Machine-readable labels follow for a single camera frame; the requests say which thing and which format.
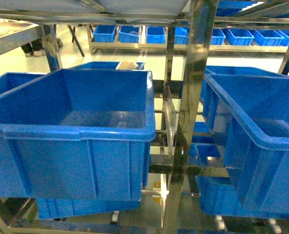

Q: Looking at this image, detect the background shelf with bins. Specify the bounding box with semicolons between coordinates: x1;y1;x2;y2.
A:
87;23;289;56

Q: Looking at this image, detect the blue bin behind centre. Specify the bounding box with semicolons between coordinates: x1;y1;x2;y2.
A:
72;60;145;70

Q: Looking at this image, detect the blue plastic bin centre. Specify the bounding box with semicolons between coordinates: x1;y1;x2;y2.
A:
0;69;156;201

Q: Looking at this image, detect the blue plastic bin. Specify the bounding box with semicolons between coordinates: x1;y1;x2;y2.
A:
0;69;156;201
203;75;289;214

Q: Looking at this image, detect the blue plastic bin right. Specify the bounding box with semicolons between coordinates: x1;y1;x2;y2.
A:
203;75;289;214

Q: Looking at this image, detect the blue bin far left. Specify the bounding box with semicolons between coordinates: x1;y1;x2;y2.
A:
0;72;45;95

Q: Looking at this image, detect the stainless steel upright post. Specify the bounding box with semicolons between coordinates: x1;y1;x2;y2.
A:
160;0;218;234

